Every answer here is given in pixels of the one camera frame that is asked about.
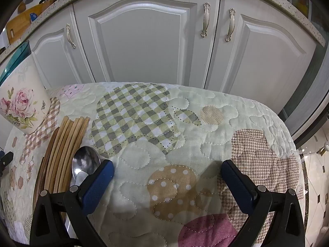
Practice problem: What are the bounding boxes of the patchwork quilted mat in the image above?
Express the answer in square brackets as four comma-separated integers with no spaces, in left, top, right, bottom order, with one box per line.
[0,82,309,247]

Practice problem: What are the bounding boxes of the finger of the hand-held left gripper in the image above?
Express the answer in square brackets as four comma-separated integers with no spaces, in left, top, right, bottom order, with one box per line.
[0,150,14,179]

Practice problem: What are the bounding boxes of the bundle of wooden chopsticks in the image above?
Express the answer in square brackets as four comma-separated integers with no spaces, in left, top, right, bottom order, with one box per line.
[33,117,90,240]

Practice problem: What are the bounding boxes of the wooden cutting board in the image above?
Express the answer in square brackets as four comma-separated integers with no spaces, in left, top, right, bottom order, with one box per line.
[6,4,43,45]

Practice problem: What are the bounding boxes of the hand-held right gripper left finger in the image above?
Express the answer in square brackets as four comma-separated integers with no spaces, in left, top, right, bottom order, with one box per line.
[29,160,115,247]

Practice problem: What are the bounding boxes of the ornate metal cabinet handle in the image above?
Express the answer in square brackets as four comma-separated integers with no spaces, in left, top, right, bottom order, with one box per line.
[225,8,236,42]
[201,2,211,38]
[66,24,76,49]

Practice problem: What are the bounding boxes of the floral ceramic utensil holder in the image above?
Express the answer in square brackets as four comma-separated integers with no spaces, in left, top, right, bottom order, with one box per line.
[0,41,50,135]

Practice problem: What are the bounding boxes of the white cabinet door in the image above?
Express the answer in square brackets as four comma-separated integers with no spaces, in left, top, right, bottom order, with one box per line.
[73,0,222,91]
[204,0,319,110]
[29,5,97,89]

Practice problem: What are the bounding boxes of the metal spoon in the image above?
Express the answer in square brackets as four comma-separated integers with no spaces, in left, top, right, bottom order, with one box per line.
[71,146,101,186]

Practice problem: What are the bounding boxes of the white kitchen cabinets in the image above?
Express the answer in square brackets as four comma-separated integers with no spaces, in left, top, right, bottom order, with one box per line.
[0,0,326,65]

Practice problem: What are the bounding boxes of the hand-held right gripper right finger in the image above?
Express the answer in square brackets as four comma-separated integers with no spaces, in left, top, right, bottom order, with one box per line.
[221,160,306,247]

